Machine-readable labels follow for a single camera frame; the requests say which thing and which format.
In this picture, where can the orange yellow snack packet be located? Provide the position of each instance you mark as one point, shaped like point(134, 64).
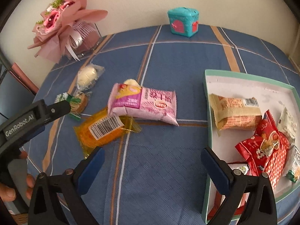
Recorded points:
point(100, 129)

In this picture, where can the teal gift box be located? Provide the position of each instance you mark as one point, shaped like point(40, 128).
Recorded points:
point(183, 21)

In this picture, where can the small red snack packet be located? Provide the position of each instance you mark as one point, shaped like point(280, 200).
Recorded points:
point(265, 148)

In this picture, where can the red white cup snack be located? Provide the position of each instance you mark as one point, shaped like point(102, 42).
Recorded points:
point(220, 198)

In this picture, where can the left hand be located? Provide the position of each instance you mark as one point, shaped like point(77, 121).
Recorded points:
point(8, 194)

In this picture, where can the cream pastry behind pink bag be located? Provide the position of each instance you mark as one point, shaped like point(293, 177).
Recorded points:
point(131, 82)

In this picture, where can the white brown snack packet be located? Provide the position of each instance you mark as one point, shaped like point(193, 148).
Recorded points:
point(287, 126)

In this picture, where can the beige orange cake packet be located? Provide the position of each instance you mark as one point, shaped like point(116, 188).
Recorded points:
point(234, 113)

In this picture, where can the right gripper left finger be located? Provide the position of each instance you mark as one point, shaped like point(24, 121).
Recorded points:
point(45, 207)

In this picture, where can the clear glass vase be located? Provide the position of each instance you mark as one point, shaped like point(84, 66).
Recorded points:
point(83, 38)

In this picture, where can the pink snack bag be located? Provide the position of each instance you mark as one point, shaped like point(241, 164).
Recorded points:
point(142, 102)

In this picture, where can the blue plaid tablecloth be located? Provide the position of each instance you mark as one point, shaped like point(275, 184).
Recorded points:
point(155, 176)

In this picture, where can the green orange snack packet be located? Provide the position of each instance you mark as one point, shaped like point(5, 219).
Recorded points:
point(291, 169)

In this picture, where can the green white snack box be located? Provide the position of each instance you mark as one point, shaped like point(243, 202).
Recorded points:
point(62, 97)

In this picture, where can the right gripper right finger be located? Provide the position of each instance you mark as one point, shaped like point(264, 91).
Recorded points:
point(260, 207)

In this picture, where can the pink flower bouquet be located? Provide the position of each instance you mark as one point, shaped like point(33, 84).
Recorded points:
point(52, 32)

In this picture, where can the red dotted snack packet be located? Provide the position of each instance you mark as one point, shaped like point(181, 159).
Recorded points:
point(278, 160)

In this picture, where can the white round pastry packet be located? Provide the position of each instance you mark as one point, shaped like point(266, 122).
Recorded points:
point(88, 76)

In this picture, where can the green round biscuit packet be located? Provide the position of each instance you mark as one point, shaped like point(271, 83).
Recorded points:
point(78, 103)

